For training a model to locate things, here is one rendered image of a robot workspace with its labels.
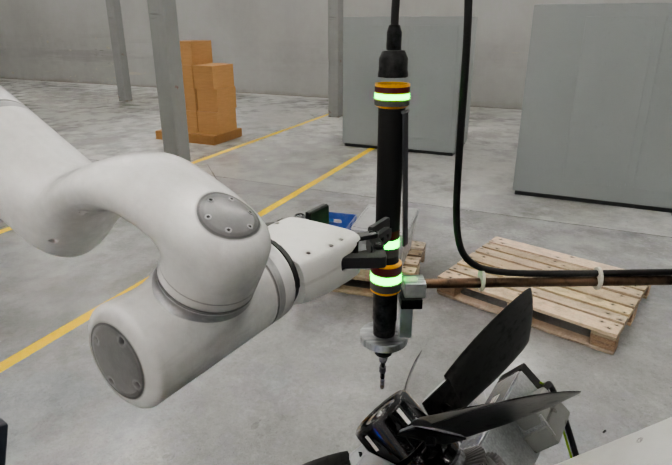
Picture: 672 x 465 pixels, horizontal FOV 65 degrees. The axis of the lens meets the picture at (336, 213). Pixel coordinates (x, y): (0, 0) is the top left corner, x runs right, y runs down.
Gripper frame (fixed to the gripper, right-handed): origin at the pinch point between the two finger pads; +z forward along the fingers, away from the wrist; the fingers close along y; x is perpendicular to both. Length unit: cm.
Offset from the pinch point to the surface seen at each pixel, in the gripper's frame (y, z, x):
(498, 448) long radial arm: 13, 33, -54
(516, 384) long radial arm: 10, 51, -52
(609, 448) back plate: 30, 34, -45
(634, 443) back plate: 33, 32, -41
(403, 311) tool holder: 2.7, 9.8, -15.7
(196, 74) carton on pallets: -634, 553, -62
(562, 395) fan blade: 23.9, 14.0, -23.5
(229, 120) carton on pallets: -608, 592, -139
